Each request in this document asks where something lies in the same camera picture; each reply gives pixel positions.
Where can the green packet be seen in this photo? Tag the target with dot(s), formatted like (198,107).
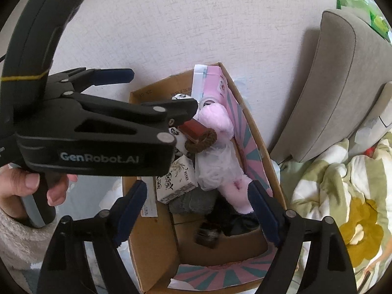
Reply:
(352,1)

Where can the person's left forearm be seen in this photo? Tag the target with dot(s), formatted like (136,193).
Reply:
(18,245)

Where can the black furry item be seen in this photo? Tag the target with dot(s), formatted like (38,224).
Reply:
(232,220)

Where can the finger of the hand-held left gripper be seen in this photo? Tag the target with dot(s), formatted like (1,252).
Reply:
(107,76)
(180,108)

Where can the pink and white wipes pack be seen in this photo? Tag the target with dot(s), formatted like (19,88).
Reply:
(211,81)

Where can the grey cloth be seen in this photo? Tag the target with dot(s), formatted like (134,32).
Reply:
(193,202)

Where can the off-white cushion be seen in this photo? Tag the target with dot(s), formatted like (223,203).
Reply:
(382,110)

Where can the green floral blanket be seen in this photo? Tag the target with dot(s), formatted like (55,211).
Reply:
(337,174)

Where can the pink plush toy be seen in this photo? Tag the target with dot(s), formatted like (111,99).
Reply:
(214,119)

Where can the white sock with black print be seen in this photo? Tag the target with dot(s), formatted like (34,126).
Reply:
(175,131)
(181,144)

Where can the person's left hand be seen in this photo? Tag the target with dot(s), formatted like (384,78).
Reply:
(18,180)

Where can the beige cushion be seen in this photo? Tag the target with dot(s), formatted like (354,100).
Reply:
(330,82)

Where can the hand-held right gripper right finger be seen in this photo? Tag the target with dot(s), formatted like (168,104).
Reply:
(263,217)

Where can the white printed tissue packet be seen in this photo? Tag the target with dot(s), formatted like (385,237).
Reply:
(176,180)

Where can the cardboard box with pink flaps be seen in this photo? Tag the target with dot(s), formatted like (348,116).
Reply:
(153,251)

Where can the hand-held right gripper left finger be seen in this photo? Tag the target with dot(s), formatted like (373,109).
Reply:
(131,214)

